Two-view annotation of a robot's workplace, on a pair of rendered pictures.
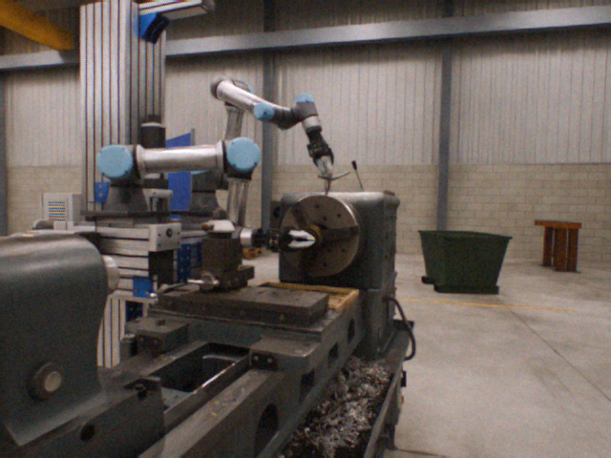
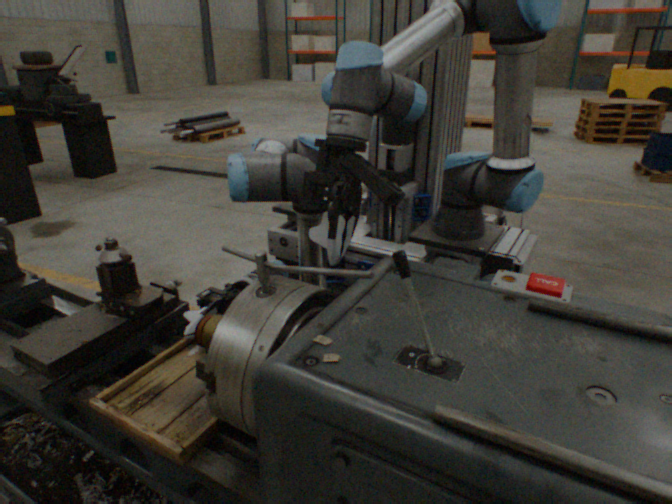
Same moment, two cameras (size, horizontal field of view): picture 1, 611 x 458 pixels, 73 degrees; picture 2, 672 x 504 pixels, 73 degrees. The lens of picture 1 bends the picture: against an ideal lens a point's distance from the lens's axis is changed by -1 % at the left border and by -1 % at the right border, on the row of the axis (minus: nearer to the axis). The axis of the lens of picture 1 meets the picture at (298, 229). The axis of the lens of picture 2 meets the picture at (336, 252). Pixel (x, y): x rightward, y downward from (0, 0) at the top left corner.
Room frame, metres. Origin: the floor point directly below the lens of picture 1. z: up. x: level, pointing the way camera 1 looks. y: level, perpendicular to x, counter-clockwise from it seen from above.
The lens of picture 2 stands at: (1.86, -0.82, 1.66)
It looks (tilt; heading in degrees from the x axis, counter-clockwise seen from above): 25 degrees down; 100
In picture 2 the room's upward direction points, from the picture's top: straight up
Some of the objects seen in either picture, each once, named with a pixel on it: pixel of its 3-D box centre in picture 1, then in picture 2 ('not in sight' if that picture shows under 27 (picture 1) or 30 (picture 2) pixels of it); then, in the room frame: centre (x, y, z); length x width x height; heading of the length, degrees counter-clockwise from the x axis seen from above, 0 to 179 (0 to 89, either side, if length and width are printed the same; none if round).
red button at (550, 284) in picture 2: not in sight; (545, 286); (2.12, -0.04, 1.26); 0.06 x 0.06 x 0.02; 69
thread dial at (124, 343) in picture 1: (129, 355); not in sight; (0.93, 0.38, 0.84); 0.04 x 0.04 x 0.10; 69
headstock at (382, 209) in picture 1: (343, 234); (475, 432); (2.00, -0.22, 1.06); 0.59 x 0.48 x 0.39; 159
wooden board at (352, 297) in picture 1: (295, 298); (194, 383); (1.36, 0.00, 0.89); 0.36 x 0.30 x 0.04; 69
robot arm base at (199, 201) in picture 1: (203, 200); (459, 214); (2.01, 0.46, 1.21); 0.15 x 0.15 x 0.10
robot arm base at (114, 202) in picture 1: (126, 197); not in sight; (1.55, 0.64, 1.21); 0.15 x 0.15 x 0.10
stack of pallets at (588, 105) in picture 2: not in sight; (617, 121); (5.65, 8.77, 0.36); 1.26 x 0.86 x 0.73; 178
